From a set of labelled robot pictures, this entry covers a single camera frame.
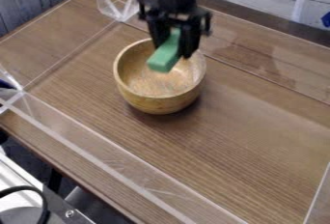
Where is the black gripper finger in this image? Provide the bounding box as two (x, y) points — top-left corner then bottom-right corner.
(179, 19), (201, 59)
(147, 18), (169, 48)

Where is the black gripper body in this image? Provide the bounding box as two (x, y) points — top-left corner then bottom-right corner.
(137, 0), (211, 35)

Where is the green rectangular block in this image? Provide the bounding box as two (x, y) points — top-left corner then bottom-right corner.
(147, 29), (180, 73)

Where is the brown wooden bowl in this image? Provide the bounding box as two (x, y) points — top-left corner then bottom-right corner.
(112, 39), (205, 115)

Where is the white container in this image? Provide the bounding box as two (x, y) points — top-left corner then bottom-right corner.
(291, 0), (330, 31)

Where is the clear acrylic front barrier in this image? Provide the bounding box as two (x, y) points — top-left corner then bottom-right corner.
(0, 67), (247, 224)

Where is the clear acrylic corner bracket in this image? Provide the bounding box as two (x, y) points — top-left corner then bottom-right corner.
(96, 0), (139, 22)

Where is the grey metal bracket with screw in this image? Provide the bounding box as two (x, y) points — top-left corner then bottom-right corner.
(42, 186), (95, 224)

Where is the black cable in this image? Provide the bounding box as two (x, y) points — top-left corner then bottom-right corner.
(0, 185), (52, 224)

